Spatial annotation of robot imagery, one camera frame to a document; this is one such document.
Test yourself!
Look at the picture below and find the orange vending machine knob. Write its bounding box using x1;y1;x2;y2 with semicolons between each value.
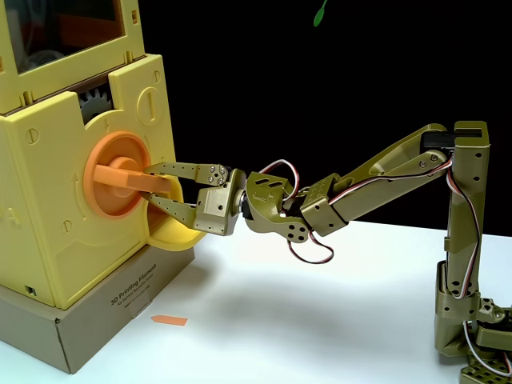
82;131;173;219

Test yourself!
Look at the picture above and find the yellow capsule vending machine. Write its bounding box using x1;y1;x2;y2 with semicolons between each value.
0;0;208;310

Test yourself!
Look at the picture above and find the yellow dispensing tray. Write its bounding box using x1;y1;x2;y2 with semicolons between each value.
147;222;207;252

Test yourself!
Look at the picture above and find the orange paper arrow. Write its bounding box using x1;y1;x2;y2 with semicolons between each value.
150;314;188;327

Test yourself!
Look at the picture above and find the grey plastic gear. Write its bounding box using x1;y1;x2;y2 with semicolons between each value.
78;88;113;126

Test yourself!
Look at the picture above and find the brown cardboard filament box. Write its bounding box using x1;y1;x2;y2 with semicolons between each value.
0;244;196;375

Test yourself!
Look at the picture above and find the green plant leaf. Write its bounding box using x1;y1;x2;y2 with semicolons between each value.
313;0;329;28

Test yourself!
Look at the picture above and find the red white black wrist cable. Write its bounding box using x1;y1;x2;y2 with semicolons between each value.
259;159;335;264

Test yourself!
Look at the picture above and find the white servo cable at base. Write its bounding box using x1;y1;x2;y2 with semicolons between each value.
463;322;512;377

